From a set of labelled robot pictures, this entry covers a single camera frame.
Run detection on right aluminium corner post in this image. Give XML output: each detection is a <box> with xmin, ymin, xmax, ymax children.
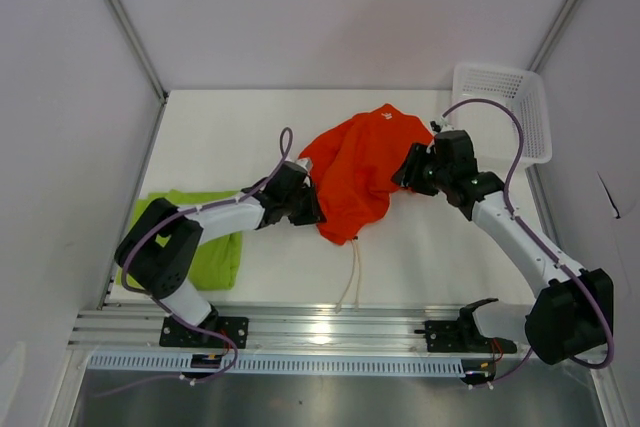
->
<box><xmin>527</xmin><ymin>0</ymin><xmax>584</xmax><ymax>73</ymax></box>

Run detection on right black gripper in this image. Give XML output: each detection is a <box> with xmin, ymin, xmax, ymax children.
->
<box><xmin>391</xmin><ymin>143</ymin><xmax>452</xmax><ymax>197</ymax></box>

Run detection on white plastic basket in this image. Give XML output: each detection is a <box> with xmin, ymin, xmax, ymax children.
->
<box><xmin>447</xmin><ymin>62</ymin><xmax>552</xmax><ymax>166</ymax></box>

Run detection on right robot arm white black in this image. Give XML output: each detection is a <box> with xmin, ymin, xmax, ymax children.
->
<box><xmin>392</xmin><ymin>130</ymin><xmax>614</xmax><ymax>368</ymax></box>

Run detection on left aluminium corner post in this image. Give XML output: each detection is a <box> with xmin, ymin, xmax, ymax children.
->
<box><xmin>79</xmin><ymin>0</ymin><xmax>168</xmax><ymax>101</ymax></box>

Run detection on orange shorts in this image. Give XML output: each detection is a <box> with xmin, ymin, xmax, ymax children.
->
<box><xmin>299</xmin><ymin>104</ymin><xmax>433</xmax><ymax>245</ymax></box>

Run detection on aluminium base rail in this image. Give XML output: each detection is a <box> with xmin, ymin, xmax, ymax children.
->
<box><xmin>67</xmin><ymin>302</ymin><xmax>459</xmax><ymax>357</ymax></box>

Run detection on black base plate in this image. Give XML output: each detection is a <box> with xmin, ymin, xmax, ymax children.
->
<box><xmin>159</xmin><ymin>313</ymin><xmax>250</xmax><ymax>349</ymax></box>
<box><xmin>414</xmin><ymin>319</ymin><xmax>517</xmax><ymax>354</ymax></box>

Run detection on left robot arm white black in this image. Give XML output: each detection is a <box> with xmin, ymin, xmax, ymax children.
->
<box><xmin>114</xmin><ymin>158</ymin><xmax>325</xmax><ymax>347</ymax></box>

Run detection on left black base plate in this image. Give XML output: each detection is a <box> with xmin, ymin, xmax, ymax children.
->
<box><xmin>159</xmin><ymin>313</ymin><xmax>250</xmax><ymax>349</ymax></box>

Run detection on aluminium corner post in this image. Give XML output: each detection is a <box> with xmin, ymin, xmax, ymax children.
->
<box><xmin>79</xmin><ymin>0</ymin><xmax>168</xmax><ymax>101</ymax></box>
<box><xmin>527</xmin><ymin>0</ymin><xmax>584</xmax><ymax>73</ymax></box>

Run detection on lime green shorts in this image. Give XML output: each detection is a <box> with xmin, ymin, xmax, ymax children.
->
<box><xmin>130</xmin><ymin>189</ymin><xmax>243</xmax><ymax>291</ymax></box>

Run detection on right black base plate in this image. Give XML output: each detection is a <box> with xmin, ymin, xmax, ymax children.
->
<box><xmin>414</xmin><ymin>319</ymin><xmax>517</xmax><ymax>354</ymax></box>

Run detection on white slotted cable duct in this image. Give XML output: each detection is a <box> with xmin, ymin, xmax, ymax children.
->
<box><xmin>88</xmin><ymin>352</ymin><xmax>465</xmax><ymax>378</ymax></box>

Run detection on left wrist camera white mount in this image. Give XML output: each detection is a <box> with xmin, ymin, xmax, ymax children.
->
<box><xmin>296</xmin><ymin>158</ymin><xmax>313</xmax><ymax>173</ymax></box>

